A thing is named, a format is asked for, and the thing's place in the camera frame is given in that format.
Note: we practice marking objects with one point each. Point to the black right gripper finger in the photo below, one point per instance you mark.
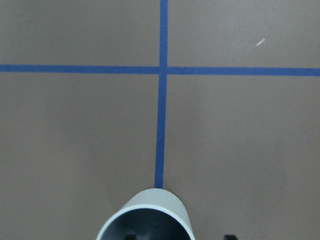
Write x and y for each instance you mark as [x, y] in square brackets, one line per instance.
[229, 237]

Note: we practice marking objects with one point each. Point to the white mug with handle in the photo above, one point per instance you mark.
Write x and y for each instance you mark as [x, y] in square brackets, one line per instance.
[152, 214]

